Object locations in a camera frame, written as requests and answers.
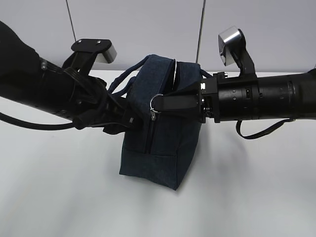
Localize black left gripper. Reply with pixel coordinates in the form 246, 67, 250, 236
74, 95, 143, 135

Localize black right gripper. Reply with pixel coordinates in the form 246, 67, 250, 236
154, 71, 258, 123

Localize navy blue lunch bag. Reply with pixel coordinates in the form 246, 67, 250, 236
109, 54, 204, 190

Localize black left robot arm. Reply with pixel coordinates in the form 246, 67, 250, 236
0, 23, 143, 135

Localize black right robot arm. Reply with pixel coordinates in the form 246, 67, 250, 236
150, 69, 316, 123

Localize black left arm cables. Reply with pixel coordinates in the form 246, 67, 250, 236
0, 66, 104, 131

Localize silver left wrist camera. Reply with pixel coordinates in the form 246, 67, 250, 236
62, 39, 117, 74

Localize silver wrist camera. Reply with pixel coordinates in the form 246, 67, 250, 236
218, 26, 255, 76
62, 39, 117, 74

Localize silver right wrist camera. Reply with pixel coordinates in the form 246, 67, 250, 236
218, 26, 255, 76

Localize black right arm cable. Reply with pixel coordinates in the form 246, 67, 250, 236
236, 118, 296, 140

